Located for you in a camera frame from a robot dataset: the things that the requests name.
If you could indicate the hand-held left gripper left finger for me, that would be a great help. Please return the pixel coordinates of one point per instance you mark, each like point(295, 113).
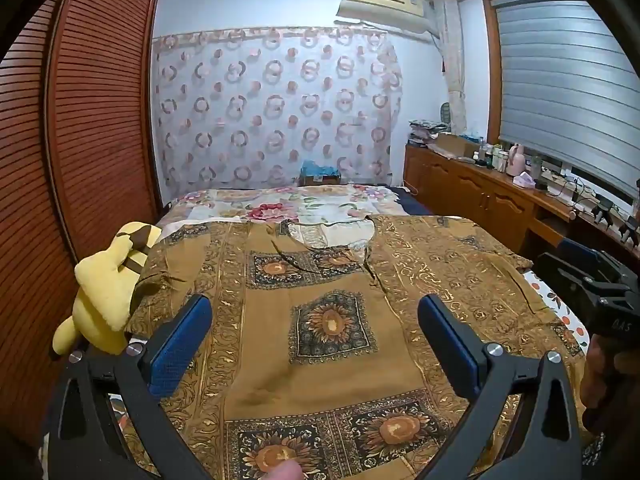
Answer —
point(180, 347)

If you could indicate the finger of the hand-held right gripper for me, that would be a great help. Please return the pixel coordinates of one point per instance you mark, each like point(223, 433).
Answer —
point(575, 252)

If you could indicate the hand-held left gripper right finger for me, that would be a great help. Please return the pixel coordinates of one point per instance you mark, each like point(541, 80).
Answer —
point(450, 342)

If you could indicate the brown patterned shirt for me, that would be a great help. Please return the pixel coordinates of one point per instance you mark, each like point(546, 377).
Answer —
point(320, 280)

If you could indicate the person's right hand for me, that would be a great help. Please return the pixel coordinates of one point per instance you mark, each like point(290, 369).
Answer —
point(594, 375)

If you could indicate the person's left hand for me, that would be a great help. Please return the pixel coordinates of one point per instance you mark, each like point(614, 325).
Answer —
point(286, 472)

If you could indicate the black desk stand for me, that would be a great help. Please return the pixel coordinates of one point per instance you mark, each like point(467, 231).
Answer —
point(604, 210)

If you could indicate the orange-fruit print sheet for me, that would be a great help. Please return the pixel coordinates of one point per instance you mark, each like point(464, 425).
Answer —
point(560, 305)

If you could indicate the pink tissue box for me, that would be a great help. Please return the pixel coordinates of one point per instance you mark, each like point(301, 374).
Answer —
point(524, 181)

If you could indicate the yellow plush toy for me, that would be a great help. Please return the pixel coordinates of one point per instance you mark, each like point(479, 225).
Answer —
point(107, 290)

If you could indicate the green drink bottle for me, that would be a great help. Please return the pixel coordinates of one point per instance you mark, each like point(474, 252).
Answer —
point(536, 167)

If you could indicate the pink thermos jug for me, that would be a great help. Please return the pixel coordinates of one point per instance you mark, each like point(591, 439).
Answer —
point(516, 162)

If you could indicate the wooden cabinet counter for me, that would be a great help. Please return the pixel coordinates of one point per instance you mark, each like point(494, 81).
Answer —
point(480, 195)

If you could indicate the row of small bottles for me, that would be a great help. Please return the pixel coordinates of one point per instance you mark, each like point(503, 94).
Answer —
point(492, 157)

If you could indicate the navy bed sheet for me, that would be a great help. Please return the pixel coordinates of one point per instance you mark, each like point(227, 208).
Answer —
point(407, 200)

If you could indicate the open cardboard box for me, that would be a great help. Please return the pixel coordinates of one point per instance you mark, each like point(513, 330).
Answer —
point(455, 146)

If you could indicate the grey window blind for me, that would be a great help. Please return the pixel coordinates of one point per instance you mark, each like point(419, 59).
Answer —
point(565, 85)

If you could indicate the floral blanket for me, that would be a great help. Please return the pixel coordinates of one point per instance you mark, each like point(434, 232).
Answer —
point(280, 205)

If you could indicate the small desk fan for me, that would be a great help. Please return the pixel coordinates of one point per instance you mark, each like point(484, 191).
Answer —
point(446, 114)

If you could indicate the stack of folded cloths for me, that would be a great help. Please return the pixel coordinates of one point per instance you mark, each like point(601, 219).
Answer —
point(425, 132)

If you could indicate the cardboard box with blue bag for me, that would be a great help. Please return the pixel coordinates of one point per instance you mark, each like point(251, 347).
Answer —
point(320, 175)

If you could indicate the beige tied curtain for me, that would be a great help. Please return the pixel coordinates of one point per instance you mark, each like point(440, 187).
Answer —
point(450, 60)

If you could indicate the wooden louvered wardrobe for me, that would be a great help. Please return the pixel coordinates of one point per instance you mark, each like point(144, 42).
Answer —
point(75, 135)

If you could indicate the circle-patterned sheer curtain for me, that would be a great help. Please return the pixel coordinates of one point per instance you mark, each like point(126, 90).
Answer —
point(275, 110)

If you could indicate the beige wall air conditioner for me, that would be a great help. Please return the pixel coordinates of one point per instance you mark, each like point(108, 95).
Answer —
point(385, 5)

